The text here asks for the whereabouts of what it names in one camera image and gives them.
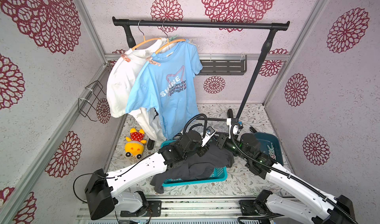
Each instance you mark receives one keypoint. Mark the peach beige clothespin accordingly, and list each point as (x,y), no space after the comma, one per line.
(151,61)

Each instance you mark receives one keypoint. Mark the teal plastic clothespin bin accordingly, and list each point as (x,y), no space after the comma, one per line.
(270,145)

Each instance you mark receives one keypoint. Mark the pink clothespin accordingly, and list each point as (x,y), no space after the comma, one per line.
(125,57)

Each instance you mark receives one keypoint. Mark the black wire wall rack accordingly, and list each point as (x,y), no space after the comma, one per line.
(94,106)

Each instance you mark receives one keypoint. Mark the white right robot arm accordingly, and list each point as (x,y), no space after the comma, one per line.
(313,206)

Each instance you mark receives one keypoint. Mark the white t-shirt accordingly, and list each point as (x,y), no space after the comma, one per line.
(120,83)

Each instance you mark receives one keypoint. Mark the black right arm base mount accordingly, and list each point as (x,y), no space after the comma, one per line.
(257,206)

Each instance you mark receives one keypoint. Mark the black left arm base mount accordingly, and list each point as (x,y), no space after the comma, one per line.
(139,206)

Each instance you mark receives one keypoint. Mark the yellow plush toy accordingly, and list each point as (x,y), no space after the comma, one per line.
(135,143)

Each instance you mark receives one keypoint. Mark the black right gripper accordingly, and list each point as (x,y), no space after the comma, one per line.
(222,141)

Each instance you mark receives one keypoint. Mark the teal perforated tray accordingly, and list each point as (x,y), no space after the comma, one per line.
(202,179)

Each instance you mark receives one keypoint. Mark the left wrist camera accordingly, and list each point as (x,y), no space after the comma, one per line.
(210,132)

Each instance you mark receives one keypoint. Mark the wooden hanger with metal hook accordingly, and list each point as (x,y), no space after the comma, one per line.
(144,38)

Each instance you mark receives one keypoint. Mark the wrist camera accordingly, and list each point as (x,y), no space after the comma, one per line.
(210,132)
(235,126)

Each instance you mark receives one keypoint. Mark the black wall shelf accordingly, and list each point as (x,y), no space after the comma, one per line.
(236,66)

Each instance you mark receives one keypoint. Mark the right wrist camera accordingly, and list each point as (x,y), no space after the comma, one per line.
(235,126)

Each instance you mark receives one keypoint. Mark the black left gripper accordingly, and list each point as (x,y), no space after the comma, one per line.
(205,148)

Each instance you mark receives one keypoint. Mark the black clothes rack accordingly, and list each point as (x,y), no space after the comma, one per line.
(264,55)

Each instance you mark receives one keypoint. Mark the mint green clothespin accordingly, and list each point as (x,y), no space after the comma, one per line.
(173,38)

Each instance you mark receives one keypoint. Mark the light blue t-shirt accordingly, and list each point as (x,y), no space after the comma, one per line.
(169,88)

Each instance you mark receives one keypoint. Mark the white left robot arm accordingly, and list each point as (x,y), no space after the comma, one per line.
(105,191)

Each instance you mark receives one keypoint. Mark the dark grey t-shirt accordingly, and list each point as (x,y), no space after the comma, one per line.
(196,164)

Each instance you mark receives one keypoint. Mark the white clothespin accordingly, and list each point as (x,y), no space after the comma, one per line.
(191,41)

